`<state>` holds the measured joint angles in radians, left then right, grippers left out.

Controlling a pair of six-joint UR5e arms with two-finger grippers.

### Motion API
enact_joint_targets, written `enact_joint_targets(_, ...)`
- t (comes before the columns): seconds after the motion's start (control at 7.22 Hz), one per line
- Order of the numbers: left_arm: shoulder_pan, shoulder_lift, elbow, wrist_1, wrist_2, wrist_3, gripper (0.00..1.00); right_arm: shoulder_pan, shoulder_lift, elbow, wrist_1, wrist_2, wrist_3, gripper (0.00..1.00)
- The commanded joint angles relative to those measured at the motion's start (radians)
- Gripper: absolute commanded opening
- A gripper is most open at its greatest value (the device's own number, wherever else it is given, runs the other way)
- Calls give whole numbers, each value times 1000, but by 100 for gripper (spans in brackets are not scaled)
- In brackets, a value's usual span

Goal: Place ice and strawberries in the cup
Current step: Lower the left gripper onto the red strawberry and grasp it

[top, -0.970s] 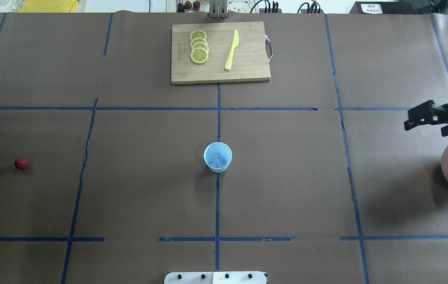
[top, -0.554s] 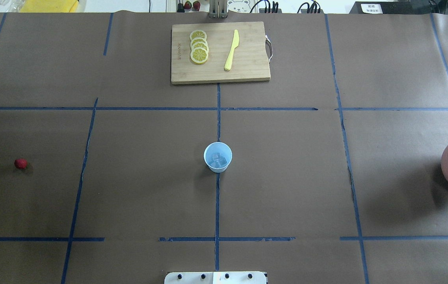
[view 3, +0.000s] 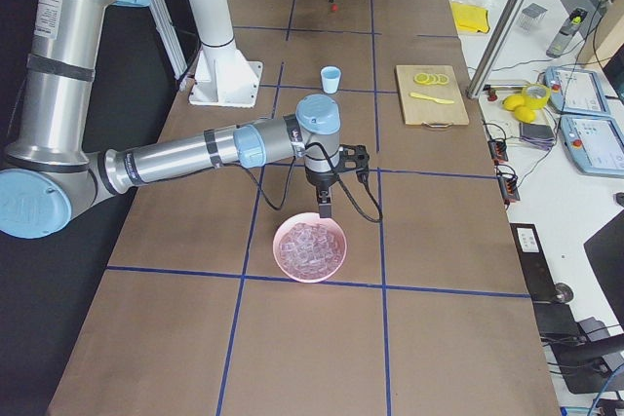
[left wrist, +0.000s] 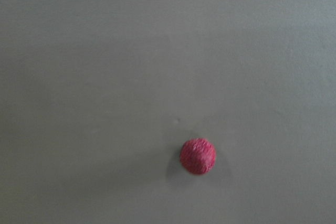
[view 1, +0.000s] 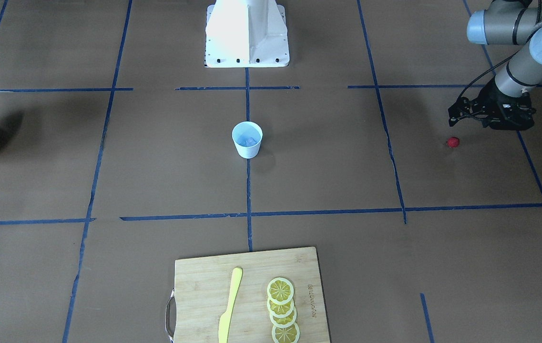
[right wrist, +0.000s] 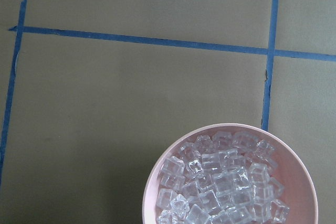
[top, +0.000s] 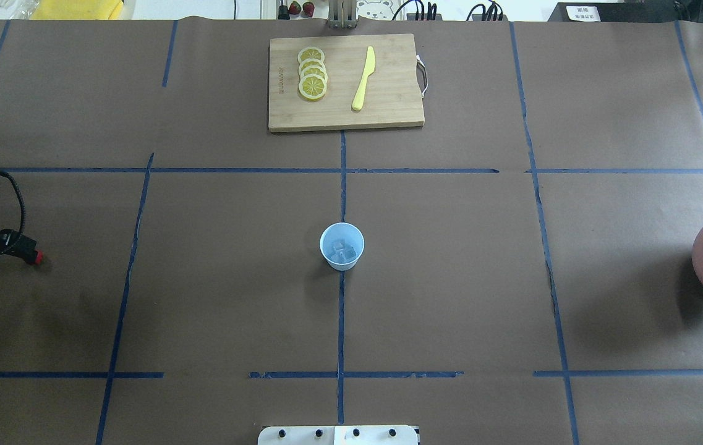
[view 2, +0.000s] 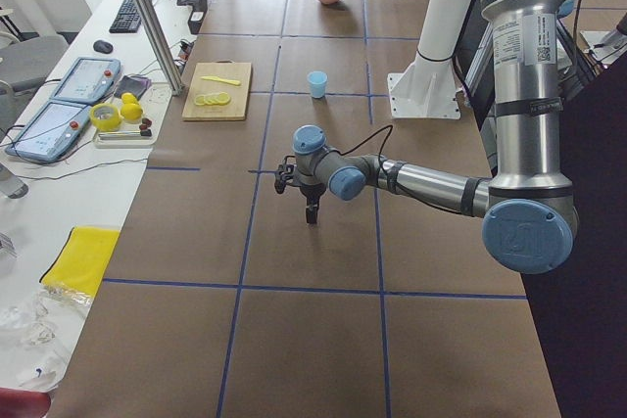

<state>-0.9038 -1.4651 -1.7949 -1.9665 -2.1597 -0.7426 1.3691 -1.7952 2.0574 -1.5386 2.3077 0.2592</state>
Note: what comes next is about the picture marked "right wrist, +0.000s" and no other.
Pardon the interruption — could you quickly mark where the pile of ice cubes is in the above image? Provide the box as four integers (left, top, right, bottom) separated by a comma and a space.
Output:
156, 131, 290, 223

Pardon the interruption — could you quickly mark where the pink bowl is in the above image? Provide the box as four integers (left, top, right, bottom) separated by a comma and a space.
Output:
142, 123, 318, 223

